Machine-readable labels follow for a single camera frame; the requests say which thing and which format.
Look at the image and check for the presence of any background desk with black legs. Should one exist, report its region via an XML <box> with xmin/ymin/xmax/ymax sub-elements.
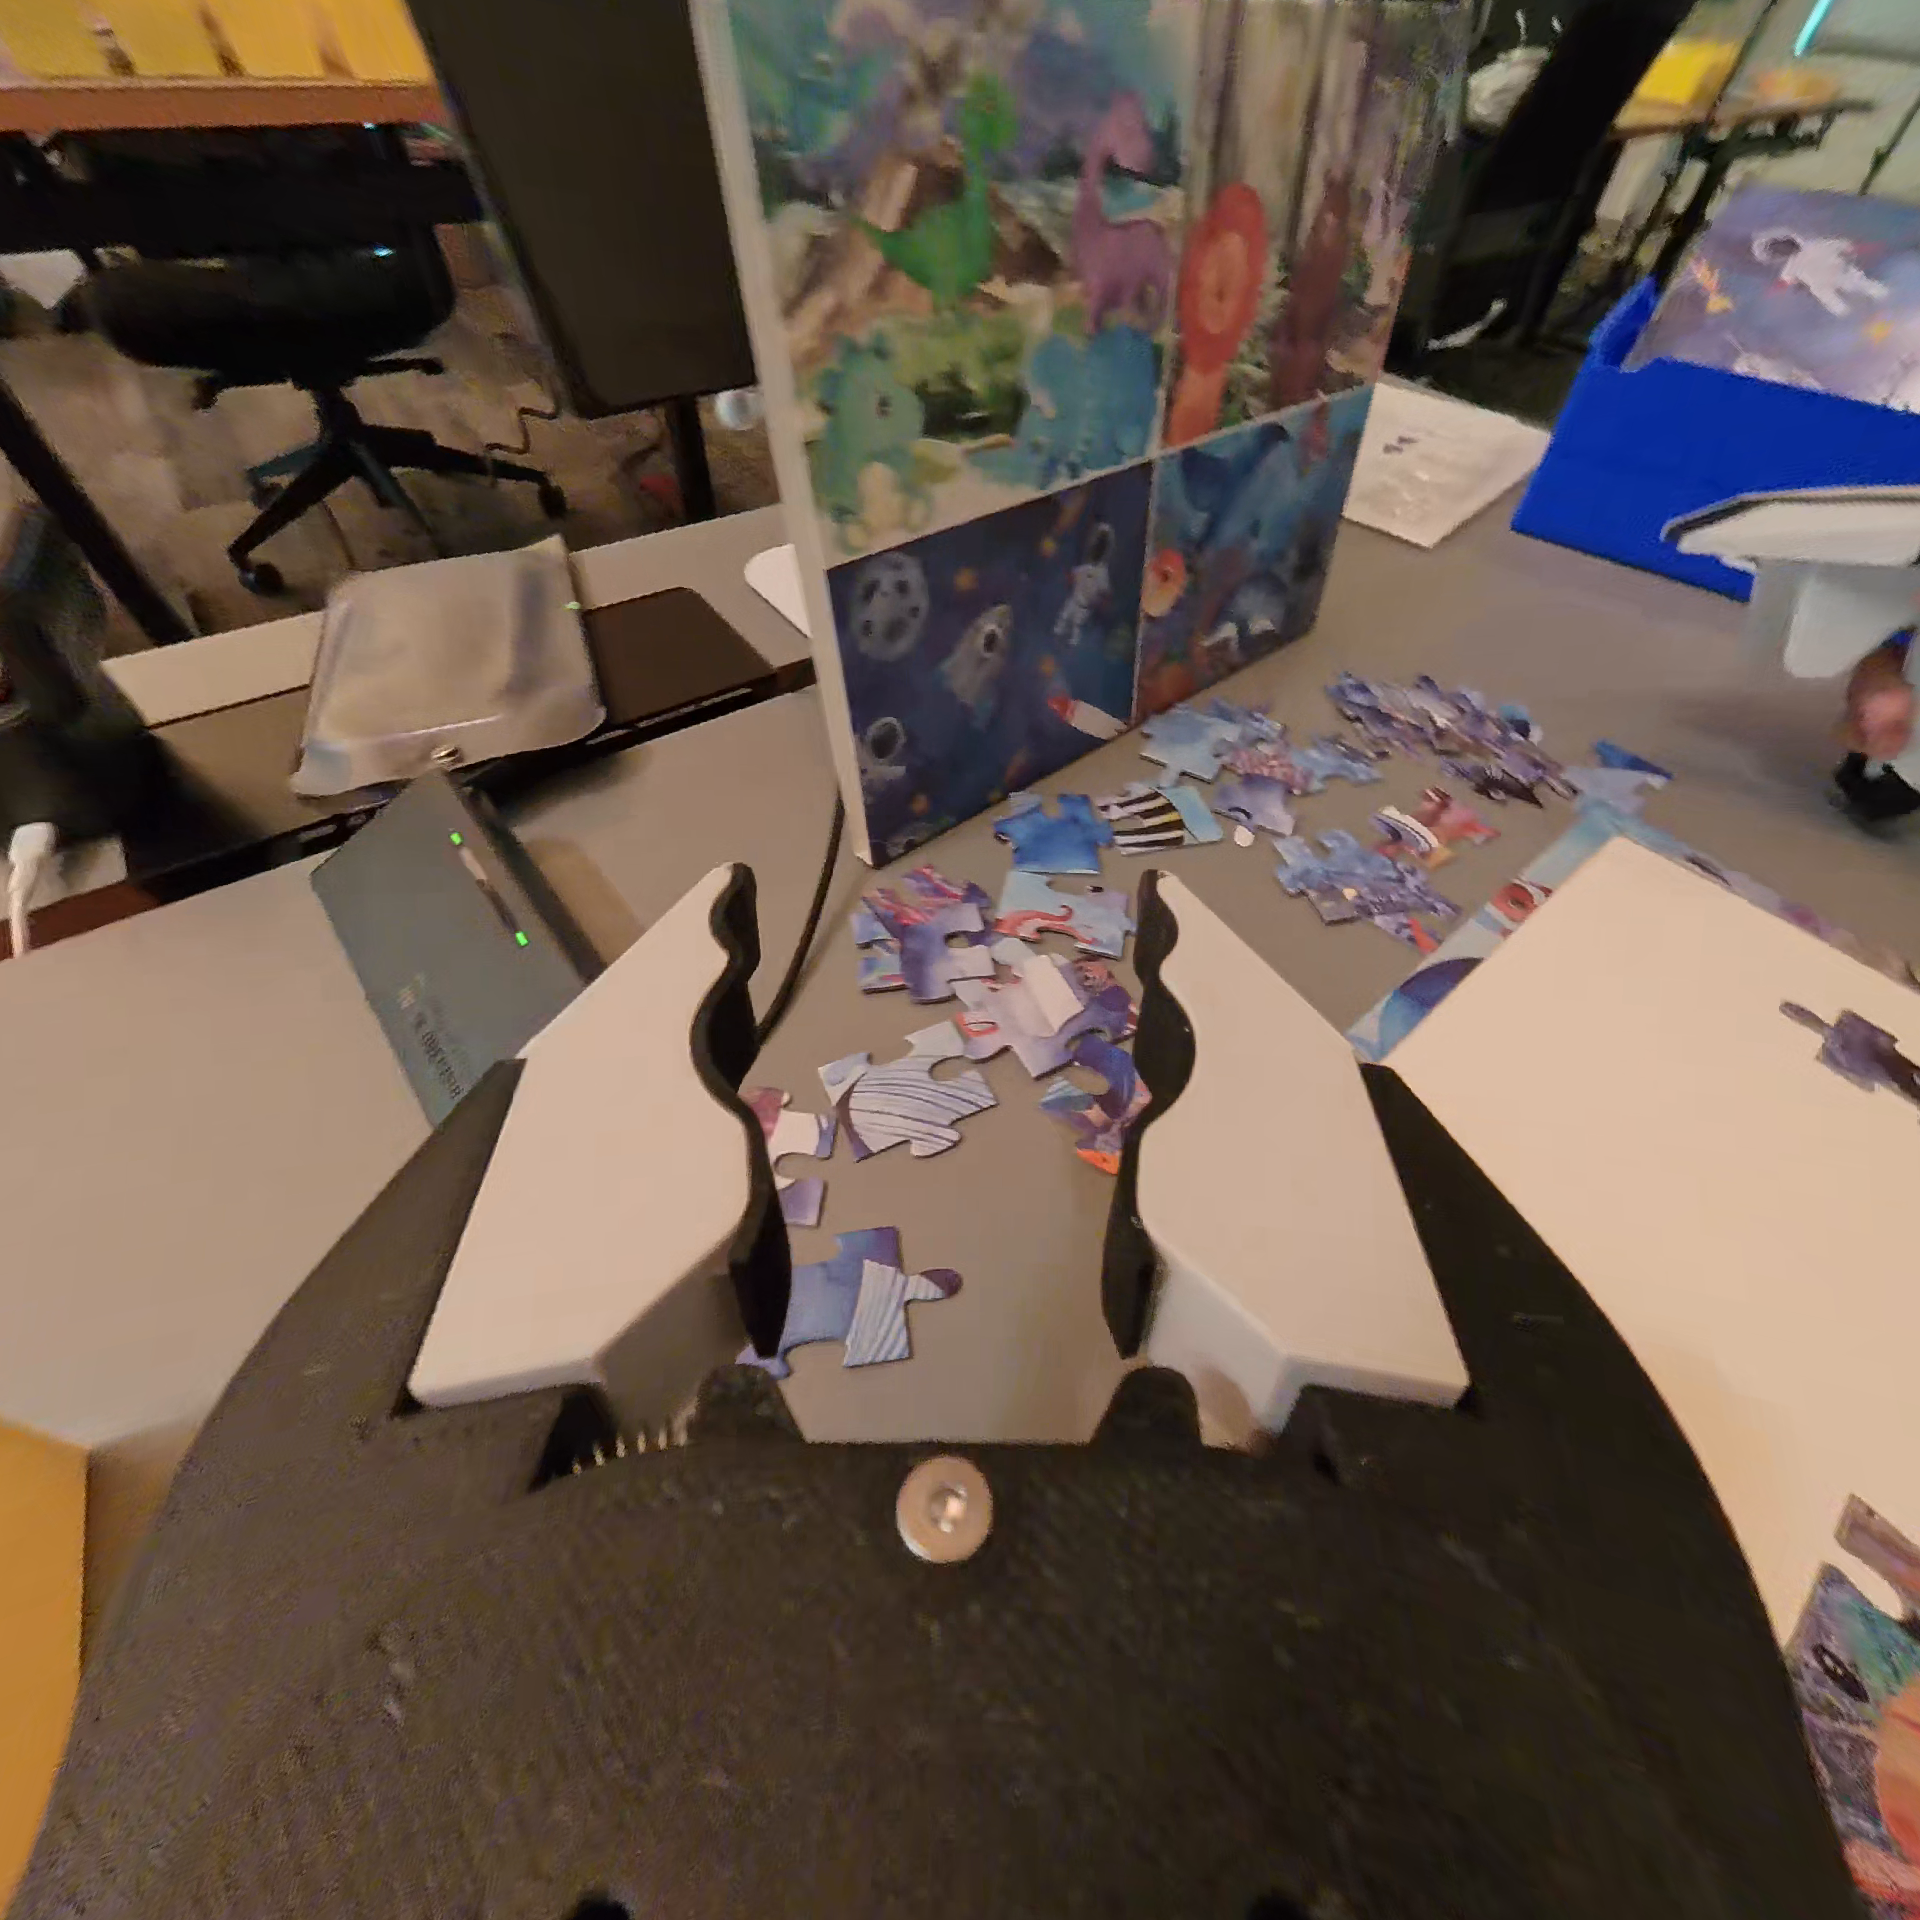
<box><xmin>1499</xmin><ymin>66</ymin><xmax>1878</xmax><ymax>354</ymax></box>

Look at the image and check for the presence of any pale blue tentacle jigsaw piece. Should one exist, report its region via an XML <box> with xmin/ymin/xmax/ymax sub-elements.
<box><xmin>993</xmin><ymin>872</ymin><xmax>1135</xmax><ymax>962</ymax></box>

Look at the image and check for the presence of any wooden side desk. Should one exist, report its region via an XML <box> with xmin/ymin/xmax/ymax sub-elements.
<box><xmin>0</xmin><ymin>75</ymin><xmax>483</xmax><ymax>647</ymax></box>

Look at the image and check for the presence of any black battery charger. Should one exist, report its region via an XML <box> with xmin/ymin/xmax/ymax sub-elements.
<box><xmin>0</xmin><ymin>503</ymin><xmax>115</xmax><ymax>752</ymax></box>

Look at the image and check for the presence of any blue storage bin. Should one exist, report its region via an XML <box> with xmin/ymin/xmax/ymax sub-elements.
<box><xmin>1511</xmin><ymin>277</ymin><xmax>1920</xmax><ymax>602</ymax></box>

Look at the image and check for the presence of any blue striped jigsaw piece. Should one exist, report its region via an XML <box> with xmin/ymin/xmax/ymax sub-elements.
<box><xmin>1559</xmin><ymin>739</ymin><xmax>1674</xmax><ymax>816</ymax></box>

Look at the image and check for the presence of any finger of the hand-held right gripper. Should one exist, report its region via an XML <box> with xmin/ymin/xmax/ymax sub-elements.
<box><xmin>1663</xmin><ymin>483</ymin><xmax>1920</xmax><ymax>536</ymax></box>
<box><xmin>1679</xmin><ymin>511</ymin><xmax>1920</xmax><ymax>571</ymax></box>

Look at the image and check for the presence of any black partition panel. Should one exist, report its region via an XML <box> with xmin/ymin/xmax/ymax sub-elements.
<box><xmin>408</xmin><ymin>0</ymin><xmax>760</xmax><ymax>519</ymax></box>

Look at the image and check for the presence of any small yellow bin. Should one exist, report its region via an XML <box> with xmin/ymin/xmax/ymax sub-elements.
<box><xmin>211</xmin><ymin>0</ymin><xmax>331</xmax><ymax>80</ymax></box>
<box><xmin>0</xmin><ymin>0</ymin><xmax>115</xmax><ymax>80</ymax></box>
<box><xmin>315</xmin><ymin>0</ymin><xmax>438</xmax><ymax>85</ymax></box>
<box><xmin>97</xmin><ymin>0</ymin><xmax>226</xmax><ymax>80</ymax></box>

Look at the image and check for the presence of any illustrated animal puzzle box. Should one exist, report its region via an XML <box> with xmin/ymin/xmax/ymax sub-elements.
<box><xmin>691</xmin><ymin>0</ymin><xmax>1472</xmax><ymax>869</ymax></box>

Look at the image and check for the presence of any dark blue coral jigsaw piece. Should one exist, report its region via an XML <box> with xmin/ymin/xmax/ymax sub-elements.
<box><xmin>1037</xmin><ymin>960</ymin><xmax>1145</xmax><ymax>1087</ymax></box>

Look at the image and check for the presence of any pile of puzzle pieces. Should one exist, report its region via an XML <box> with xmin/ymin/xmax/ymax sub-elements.
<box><xmin>736</xmin><ymin>672</ymin><xmax>1577</xmax><ymax>1374</ymax></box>

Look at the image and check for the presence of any instruction sheet in plastic sleeve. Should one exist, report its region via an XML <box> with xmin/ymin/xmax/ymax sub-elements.
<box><xmin>1342</xmin><ymin>382</ymin><xmax>1555</xmax><ymax>550</ymax></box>

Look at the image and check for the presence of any white charging cable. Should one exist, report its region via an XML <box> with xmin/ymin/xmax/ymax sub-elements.
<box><xmin>8</xmin><ymin>824</ymin><xmax>62</xmax><ymax>962</ymax></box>

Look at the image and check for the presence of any cream puzzle frame tray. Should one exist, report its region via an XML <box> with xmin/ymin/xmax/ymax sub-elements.
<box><xmin>1346</xmin><ymin>803</ymin><xmax>1920</xmax><ymax>1920</ymax></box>

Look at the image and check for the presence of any yellow plastic bin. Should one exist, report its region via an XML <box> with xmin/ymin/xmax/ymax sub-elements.
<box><xmin>0</xmin><ymin>1417</ymin><xmax>93</xmax><ymax>1848</ymax></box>

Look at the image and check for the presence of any black flat device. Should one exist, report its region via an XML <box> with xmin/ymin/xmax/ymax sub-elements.
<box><xmin>312</xmin><ymin>774</ymin><xmax>602</xmax><ymax>1127</ymax></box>

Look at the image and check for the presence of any black urchin jigsaw piece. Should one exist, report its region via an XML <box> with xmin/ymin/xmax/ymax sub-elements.
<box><xmin>1783</xmin><ymin>1002</ymin><xmax>1920</xmax><ymax>1110</ymax></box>

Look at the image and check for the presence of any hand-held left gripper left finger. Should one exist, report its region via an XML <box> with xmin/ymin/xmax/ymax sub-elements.
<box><xmin>408</xmin><ymin>863</ymin><xmax>793</xmax><ymax>1413</ymax></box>

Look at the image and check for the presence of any space puzzle board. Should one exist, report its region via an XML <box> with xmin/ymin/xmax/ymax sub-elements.
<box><xmin>1629</xmin><ymin>184</ymin><xmax>1920</xmax><ymax>414</ymax></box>

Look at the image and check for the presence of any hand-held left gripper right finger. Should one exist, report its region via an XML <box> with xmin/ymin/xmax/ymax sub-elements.
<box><xmin>1102</xmin><ymin>866</ymin><xmax>1472</xmax><ymax>1432</ymax></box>

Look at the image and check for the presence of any black office chair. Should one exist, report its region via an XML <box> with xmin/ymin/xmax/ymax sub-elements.
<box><xmin>59</xmin><ymin>225</ymin><xmax>570</xmax><ymax>595</ymax></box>

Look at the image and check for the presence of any black braided cable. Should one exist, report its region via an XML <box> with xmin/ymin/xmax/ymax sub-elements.
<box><xmin>758</xmin><ymin>816</ymin><xmax>847</xmax><ymax>1045</ymax></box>

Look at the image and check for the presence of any silver foil pouch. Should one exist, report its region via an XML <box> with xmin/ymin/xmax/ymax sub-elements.
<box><xmin>289</xmin><ymin>545</ymin><xmax>606</xmax><ymax>799</ymax></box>

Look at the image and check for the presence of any person's right hand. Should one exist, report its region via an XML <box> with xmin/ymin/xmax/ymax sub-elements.
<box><xmin>1846</xmin><ymin>638</ymin><xmax>1920</xmax><ymax>754</ymax></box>

